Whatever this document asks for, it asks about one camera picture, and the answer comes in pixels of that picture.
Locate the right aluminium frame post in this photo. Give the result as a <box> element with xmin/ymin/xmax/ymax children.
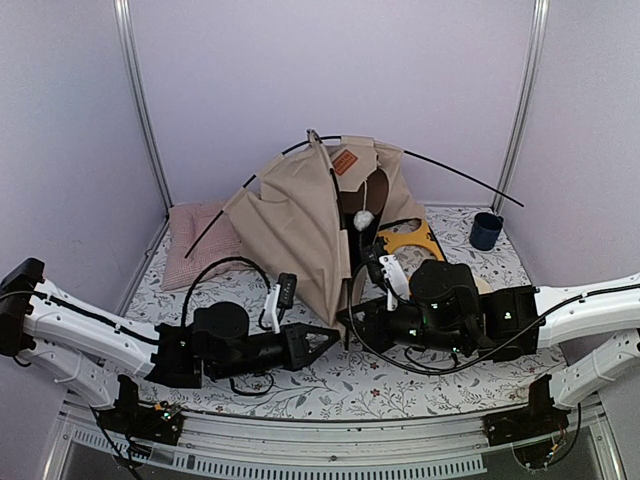
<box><xmin>498</xmin><ymin>0</ymin><xmax>550</xmax><ymax>193</ymax></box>

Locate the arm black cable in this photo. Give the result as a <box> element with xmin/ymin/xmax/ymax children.
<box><xmin>180</xmin><ymin>256</ymin><xmax>274</xmax><ymax>326</ymax></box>
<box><xmin>348</xmin><ymin>264</ymin><xmax>640</xmax><ymax>376</ymax></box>

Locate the aluminium frame post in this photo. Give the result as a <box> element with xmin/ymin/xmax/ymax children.
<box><xmin>498</xmin><ymin>0</ymin><xmax>550</xmax><ymax>193</ymax></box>
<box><xmin>113</xmin><ymin>0</ymin><xmax>173</xmax><ymax>211</ymax></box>

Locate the yellow pet bowl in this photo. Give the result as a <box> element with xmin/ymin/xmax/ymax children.
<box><xmin>377</xmin><ymin>218</ymin><xmax>447</xmax><ymax>262</ymax></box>

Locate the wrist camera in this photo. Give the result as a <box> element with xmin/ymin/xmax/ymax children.
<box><xmin>263</xmin><ymin>273</ymin><xmax>297</xmax><ymax>334</ymax></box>
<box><xmin>360</xmin><ymin>239</ymin><xmax>410</xmax><ymax>311</ymax></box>

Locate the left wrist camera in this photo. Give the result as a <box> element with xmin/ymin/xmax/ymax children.
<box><xmin>263</xmin><ymin>273</ymin><xmax>297</xmax><ymax>334</ymax></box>

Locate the beige fabric pet tent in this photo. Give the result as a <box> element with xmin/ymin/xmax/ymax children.
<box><xmin>223</xmin><ymin>136</ymin><xmax>425</xmax><ymax>326</ymax></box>

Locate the pink checkered cushion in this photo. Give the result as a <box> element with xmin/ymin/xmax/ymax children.
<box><xmin>162</xmin><ymin>201</ymin><xmax>241</xmax><ymax>291</ymax></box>

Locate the black tent pole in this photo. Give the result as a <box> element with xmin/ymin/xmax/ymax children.
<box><xmin>184</xmin><ymin>135</ymin><xmax>525</xmax><ymax>259</ymax></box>
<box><xmin>305</xmin><ymin>128</ymin><xmax>351</xmax><ymax>351</ymax></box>

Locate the left aluminium frame post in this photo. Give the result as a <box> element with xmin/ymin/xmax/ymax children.
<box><xmin>113</xmin><ymin>0</ymin><xmax>173</xmax><ymax>211</ymax></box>

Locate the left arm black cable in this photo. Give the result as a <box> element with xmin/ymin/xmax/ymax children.
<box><xmin>180</xmin><ymin>256</ymin><xmax>274</xmax><ymax>326</ymax></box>

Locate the front aluminium rail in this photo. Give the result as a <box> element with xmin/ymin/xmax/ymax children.
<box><xmin>41</xmin><ymin>394</ymin><xmax>634</xmax><ymax>479</ymax></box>

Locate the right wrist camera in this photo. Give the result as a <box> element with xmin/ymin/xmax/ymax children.
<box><xmin>360</xmin><ymin>239</ymin><xmax>410</xmax><ymax>311</ymax></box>

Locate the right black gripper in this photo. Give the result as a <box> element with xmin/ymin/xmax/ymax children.
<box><xmin>339</xmin><ymin>292</ymin><xmax>470</xmax><ymax>353</ymax></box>

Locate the dark blue mug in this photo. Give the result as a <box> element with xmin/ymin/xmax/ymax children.
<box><xmin>469</xmin><ymin>212</ymin><xmax>504</xmax><ymax>251</ymax></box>

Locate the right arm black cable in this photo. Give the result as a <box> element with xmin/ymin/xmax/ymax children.
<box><xmin>348</xmin><ymin>264</ymin><xmax>640</xmax><ymax>376</ymax></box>

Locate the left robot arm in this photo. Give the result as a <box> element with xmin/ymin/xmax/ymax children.
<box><xmin>1</xmin><ymin>258</ymin><xmax>340</xmax><ymax>446</ymax></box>

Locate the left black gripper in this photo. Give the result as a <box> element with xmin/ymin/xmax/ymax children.
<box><xmin>208</xmin><ymin>326</ymin><xmax>340</xmax><ymax>385</ymax></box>

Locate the cream pet bowl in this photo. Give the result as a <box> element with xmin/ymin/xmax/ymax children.
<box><xmin>474</xmin><ymin>276</ymin><xmax>493</xmax><ymax>295</ymax></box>

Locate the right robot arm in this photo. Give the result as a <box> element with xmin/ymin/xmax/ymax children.
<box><xmin>336</xmin><ymin>256</ymin><xmax>639</xmax><ymax>470</ymax></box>

